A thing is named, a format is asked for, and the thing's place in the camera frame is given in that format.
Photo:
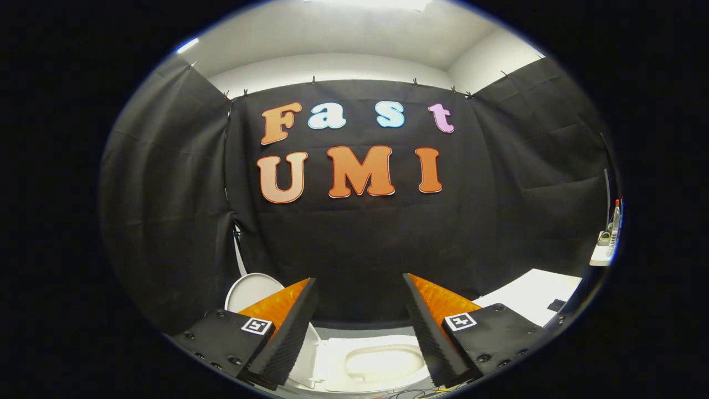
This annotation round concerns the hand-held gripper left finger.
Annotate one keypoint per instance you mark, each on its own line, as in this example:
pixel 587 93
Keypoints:
pixel 285 343

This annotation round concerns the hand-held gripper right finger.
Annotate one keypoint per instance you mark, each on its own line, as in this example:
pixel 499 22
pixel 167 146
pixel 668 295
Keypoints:
pixel 435 341

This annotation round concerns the white toilet bowl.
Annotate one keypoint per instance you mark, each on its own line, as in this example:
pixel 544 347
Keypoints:
pixel 338 366

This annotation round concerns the white stand pole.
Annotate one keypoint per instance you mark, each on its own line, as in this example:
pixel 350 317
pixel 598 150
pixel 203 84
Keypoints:
pixel 239 252

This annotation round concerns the white drawer cabinet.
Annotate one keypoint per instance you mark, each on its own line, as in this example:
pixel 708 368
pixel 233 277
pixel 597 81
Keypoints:
pixel 532 291

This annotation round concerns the black backdrop cloth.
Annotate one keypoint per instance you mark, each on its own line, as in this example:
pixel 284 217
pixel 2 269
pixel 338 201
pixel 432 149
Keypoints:
pixel 360 244

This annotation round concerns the black block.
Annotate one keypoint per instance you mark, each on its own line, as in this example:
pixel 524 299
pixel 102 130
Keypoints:
pixel 556 305

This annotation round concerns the white side table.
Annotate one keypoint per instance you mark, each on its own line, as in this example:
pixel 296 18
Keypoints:
pixel 601 256

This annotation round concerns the clear red-capped water bottle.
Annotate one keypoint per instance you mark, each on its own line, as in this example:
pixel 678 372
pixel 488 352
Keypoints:
pixel 615 227

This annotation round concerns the ceiling light panel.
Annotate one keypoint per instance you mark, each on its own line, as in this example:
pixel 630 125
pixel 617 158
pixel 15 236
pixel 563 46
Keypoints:
pixel 376 3

